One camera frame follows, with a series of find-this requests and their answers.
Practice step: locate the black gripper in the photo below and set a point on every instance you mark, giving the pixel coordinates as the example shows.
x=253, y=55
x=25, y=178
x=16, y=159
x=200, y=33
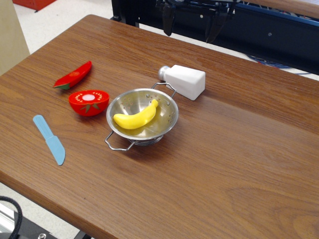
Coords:
x=215, y=23

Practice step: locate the yellow toy banana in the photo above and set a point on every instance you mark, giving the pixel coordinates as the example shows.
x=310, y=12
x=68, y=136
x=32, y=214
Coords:
x=137, y=120

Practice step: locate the small steel colander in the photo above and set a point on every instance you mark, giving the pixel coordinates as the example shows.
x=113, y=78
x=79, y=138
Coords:
x=135, y=101

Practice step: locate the white salt shaker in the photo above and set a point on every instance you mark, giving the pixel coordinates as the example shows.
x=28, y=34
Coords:
x=188, y=82

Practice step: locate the wooden table edge background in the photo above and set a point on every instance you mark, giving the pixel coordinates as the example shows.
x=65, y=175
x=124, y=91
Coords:
x=308, y=8

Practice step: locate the red toy tomato half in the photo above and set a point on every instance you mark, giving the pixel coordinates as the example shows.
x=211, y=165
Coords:
x=89, y=102

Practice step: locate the red toy chili pepper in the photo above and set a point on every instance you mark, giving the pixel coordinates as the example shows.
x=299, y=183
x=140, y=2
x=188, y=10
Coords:
x=73, y=78

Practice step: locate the red box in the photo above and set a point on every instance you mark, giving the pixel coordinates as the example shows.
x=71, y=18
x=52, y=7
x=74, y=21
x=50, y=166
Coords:
x=34, y=4

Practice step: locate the beige cabinet panel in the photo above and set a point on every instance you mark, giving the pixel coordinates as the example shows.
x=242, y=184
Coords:
x=13, y=46

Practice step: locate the light blue toy knife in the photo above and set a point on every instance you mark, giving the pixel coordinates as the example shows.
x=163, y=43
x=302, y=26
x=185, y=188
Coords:
x=52, y=141

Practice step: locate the black metal frame rail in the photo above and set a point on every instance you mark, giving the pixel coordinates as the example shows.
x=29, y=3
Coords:
x=260, y=31

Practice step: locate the metal table leg bracket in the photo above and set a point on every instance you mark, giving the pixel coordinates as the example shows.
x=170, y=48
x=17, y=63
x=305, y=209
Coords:
x=27, y=230

